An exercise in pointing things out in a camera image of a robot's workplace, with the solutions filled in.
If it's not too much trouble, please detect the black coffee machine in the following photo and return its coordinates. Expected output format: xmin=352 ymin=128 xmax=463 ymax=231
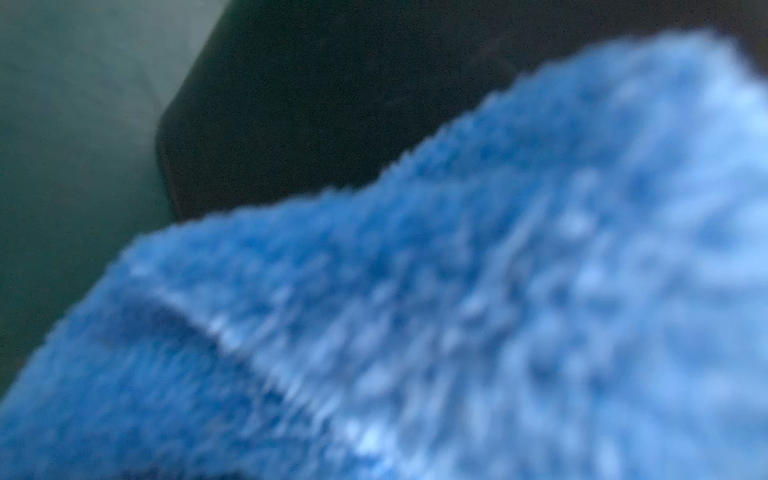
xmin=155 ymin=0 xmax=767 ymax=221

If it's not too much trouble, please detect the blue grey cleaning cloth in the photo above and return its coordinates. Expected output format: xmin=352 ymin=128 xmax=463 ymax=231
xmin=1 ymin=33 xmax=767 ymax=479

